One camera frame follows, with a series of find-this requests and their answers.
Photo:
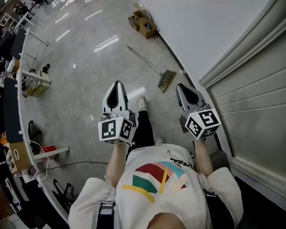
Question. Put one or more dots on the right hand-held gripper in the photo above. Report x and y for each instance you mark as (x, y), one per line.
(202, 124)

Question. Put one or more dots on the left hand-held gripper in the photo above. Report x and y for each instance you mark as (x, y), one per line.
(109, 130)

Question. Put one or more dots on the person's left forearm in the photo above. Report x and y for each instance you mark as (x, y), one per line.
(115, 163)

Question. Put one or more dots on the person's right forearm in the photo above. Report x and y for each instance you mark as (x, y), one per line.
(203, 156)

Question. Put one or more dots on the grey polished floor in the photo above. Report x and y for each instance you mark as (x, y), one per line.
(89, 67)

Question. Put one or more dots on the white shoe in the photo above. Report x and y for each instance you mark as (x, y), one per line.
(159, 141)
(141, 103)

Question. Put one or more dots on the black trousers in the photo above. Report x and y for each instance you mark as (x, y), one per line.
(143, 132)

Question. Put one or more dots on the grey panelled door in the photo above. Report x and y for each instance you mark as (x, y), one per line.
(252, 100)

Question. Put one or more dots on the open cardboard box with bottle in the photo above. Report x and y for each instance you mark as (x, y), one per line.
(148, 32)

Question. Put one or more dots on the green and yellow crate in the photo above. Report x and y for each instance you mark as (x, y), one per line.
(40, 87)

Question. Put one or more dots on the small black object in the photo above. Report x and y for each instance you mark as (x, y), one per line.
(46, 68)

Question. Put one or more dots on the plastic bottle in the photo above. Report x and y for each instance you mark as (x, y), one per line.
(148, 27)

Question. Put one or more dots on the white desk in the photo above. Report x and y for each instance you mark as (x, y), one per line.
(35, 38)
(35, 77)
(53, 152)

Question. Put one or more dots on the red box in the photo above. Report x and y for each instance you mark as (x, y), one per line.
(48, 149)

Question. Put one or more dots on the dark desk partition panel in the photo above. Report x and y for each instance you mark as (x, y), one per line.
(18, 42)
(12, 111)

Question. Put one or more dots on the white printed t-shirt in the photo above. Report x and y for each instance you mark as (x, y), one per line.
(156, 196)

